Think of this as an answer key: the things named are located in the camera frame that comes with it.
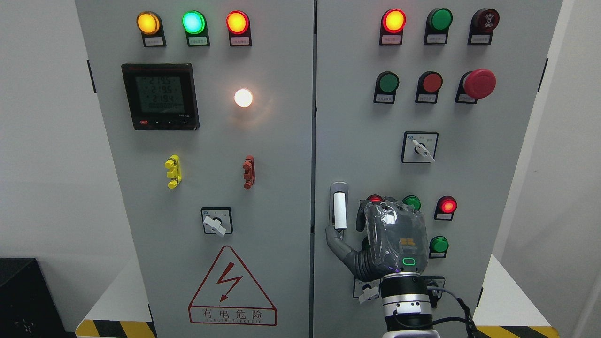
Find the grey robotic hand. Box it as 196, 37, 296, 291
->
326, 197, 429, 282

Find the silver door handle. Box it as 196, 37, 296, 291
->
329, 182, 348, 232

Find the right grey cabinet door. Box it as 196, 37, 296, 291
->
313, 0, 562, 338

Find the grey cabinet door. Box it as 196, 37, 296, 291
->
76, 0, 314, 338
313, 0, 562, 338

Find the left grey cabinet door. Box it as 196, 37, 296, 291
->
76, 0, 314, 338

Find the lower green indicator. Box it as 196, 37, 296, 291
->
403, 195, 422, 210

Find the lower red lit indicator left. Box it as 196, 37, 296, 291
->
367, 194, 384, 204

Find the lower red lit indicator right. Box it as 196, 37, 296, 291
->
434, 195, 458, 221

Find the white platform hazard striped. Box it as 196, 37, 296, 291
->
75, 255, 559, 338

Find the green push button upper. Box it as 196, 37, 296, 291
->
373, 71, 399, 104

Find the red push button upper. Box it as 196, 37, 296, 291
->
415, 71, 444, 104

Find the red terminal clip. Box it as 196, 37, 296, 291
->
242, 155, 255, 190

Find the red emergency stop button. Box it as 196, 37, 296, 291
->
455, 69, 497, 104

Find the red electric hazard sign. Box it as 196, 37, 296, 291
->
188, 246, 277, 326

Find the white lit indicator light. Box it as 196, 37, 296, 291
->
234, 88, 254, 108

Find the top red lit indicator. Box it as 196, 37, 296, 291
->
379, 8, 407, 46

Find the top green indicator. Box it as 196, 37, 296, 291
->
424, 8, 453, 45

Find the dark red buzzer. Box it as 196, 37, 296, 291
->
468, 8, 500, 45

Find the yellow terminal clip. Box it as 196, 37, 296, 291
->
164, 154, 183, 190

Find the red lit indicator light left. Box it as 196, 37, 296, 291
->
226, 10, 252, 47

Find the black digital power meter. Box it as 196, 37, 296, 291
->
122, 63, 200, 130

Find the green lit indicator light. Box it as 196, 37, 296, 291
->
182, 10, 210, 47

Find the yellow indicator light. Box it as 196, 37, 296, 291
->
137, 11, 167, 47

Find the black box at left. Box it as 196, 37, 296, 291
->
0, 258, 67, 338

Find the bottom white selector switch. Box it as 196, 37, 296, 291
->
353, 278, 380, 304

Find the bottom black selector switch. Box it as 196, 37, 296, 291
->
423, 276, 445, 309

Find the upper right selector switch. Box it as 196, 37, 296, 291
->
401, 132, 439, 163

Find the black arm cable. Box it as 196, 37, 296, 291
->
392, 280, 480, 338

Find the left door selector switch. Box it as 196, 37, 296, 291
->
201, 207, 233, 238

